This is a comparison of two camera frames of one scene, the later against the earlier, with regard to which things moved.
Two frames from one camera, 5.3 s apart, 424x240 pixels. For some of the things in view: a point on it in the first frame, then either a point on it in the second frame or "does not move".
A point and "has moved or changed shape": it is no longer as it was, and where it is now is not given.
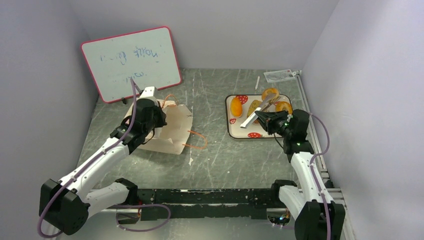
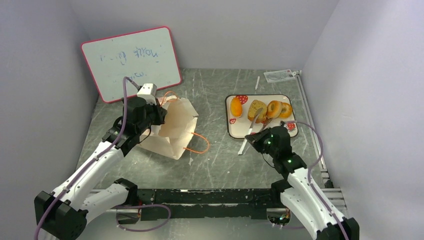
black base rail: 251,203 does not move
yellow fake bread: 253,105 does not move
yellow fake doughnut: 269,90 to 274,109
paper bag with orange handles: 171,137 has moved or changed shape
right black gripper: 271,121 to 255,138
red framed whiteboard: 148,56 does not move
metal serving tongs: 268,102 to 240,152
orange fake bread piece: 236,107 does not move
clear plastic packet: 279,75 does not move
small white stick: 257,83 does not move
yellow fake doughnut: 282,106 does not move
